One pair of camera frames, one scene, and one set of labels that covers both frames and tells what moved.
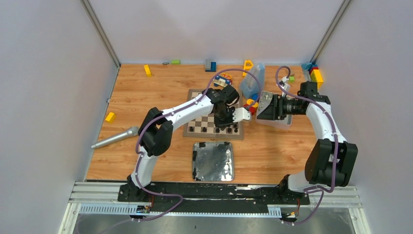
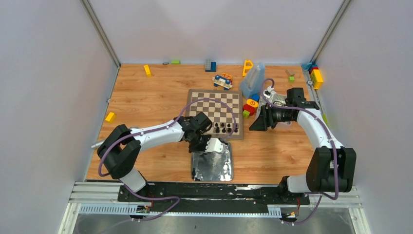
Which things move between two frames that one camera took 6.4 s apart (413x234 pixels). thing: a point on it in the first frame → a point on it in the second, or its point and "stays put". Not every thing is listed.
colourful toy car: [223, 79] stays put
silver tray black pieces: [213, 161] stays put
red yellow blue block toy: [252, 103] stays put
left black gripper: [224, 118] → [196, 144]
